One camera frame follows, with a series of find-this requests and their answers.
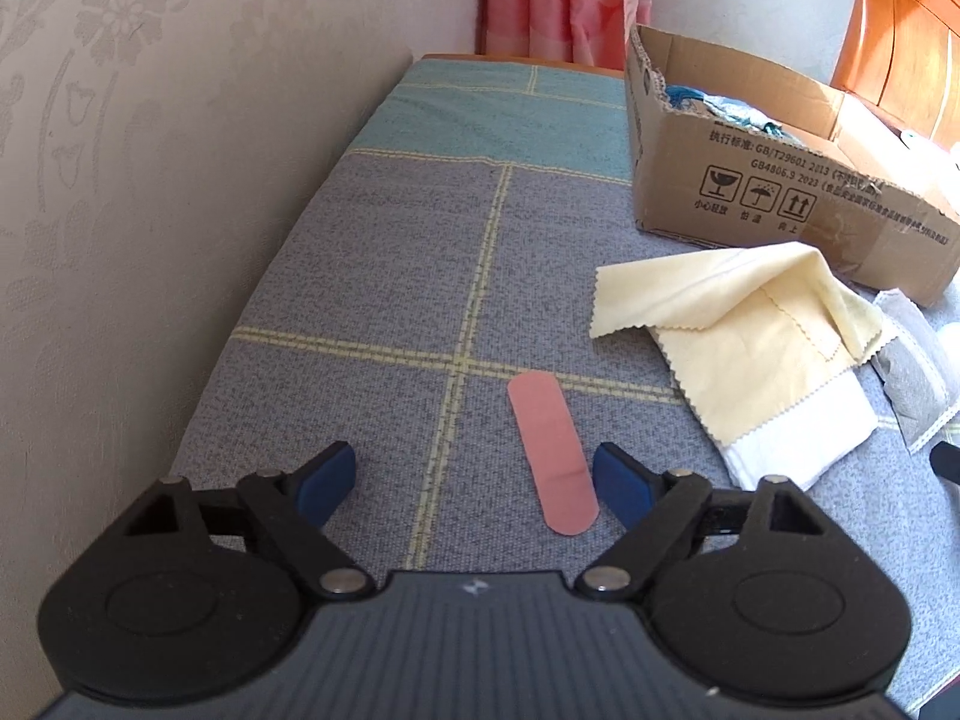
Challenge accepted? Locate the pink adhesive bandage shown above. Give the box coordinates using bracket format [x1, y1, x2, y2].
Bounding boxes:
[507, 371, 600, 537]

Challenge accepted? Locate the yellow cloth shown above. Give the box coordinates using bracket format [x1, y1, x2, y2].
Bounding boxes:
[589, 242, 887, 445]

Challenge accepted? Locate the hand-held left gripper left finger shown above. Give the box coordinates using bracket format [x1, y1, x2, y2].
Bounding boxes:
[120, 442, 376, 601]

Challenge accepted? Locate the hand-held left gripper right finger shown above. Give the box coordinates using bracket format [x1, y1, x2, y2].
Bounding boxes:
[574, 442, 833, 601]

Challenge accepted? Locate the grey cloth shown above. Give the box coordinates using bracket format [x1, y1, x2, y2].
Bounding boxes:
[870, 289, 960, 453]

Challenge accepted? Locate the white towel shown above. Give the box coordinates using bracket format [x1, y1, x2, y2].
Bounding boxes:
[711, 371, 878, 491]

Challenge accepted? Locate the cardboard box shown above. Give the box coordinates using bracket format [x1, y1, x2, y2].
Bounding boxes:
[625, 24, 960, 307]

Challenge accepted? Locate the blue patterned packet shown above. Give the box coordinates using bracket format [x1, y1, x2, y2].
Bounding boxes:
[703, 92, 796, 140]

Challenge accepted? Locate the wooden headboard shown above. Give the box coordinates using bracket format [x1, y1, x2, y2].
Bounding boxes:
[831, 0, 960, 152]

